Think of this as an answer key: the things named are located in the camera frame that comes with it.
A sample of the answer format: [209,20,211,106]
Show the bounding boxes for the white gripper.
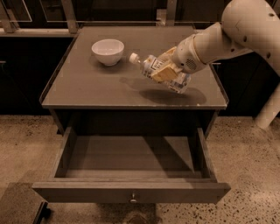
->
[150,34,207,82]

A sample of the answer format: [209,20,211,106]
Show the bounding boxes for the blue plastic water bottle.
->
[129,52,191,94]

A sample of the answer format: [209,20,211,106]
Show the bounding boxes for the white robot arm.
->
[152,0,280,81]

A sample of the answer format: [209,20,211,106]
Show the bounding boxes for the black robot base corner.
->
[32,201,51,224]

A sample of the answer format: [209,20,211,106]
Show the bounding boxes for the grey cabinet with counter top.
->
[38,25,230,135]

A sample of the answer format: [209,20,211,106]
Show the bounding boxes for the open grey top drawer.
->
[32,128,230,204]

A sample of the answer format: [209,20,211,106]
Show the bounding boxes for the round metal drawer knob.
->
[129,193,137,204]

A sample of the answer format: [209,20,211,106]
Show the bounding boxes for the white ceramic bowl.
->
[91,39,124,67]

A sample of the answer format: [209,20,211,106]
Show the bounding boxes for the metal and glass railing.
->
[0,0,232,36]

